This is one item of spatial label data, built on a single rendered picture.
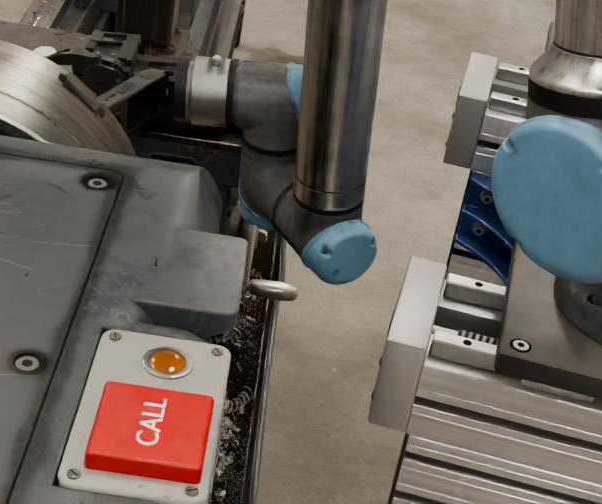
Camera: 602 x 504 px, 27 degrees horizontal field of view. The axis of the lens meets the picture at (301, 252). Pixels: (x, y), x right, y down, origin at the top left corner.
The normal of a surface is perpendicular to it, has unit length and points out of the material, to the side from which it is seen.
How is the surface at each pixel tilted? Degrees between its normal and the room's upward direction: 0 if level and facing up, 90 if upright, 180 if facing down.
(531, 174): 97
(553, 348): 0
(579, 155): 97
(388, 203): 0
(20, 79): 18
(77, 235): 0
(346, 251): 90
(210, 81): 46
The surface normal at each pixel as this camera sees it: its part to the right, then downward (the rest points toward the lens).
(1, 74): 0.37, -0.77
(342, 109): 0.07, 0.58
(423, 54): 0.15, -0.83
